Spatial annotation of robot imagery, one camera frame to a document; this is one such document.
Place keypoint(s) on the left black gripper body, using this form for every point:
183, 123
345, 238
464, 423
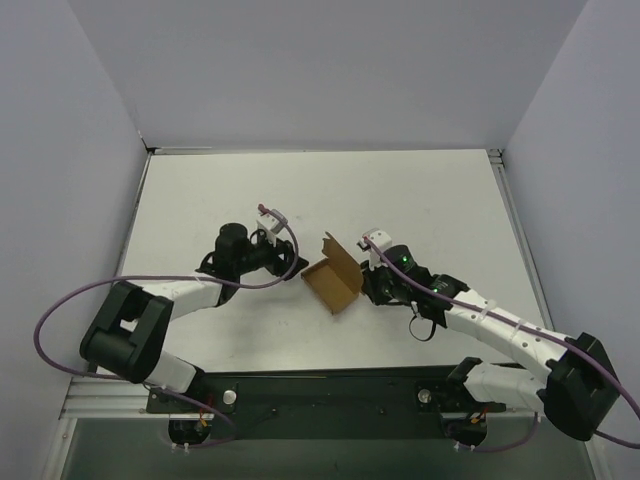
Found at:
279, 255

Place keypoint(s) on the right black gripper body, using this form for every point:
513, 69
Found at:
373, 287

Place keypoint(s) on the brown cardboard box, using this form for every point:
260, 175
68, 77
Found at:
336, 280

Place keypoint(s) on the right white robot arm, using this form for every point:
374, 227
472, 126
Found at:
569, 380

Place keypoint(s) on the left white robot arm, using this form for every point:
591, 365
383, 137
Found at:
127, 334

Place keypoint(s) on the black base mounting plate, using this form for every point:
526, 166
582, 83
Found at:
391, 403

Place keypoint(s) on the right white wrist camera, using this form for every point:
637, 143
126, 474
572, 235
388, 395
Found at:
374, 242

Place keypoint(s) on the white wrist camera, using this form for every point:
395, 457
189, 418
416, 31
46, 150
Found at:
374, 242
272, 222

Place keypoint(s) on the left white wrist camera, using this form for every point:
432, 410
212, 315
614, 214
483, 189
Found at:
272, 222

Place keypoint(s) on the aluminium frame rail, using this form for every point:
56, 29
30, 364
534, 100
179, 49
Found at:
445, 206

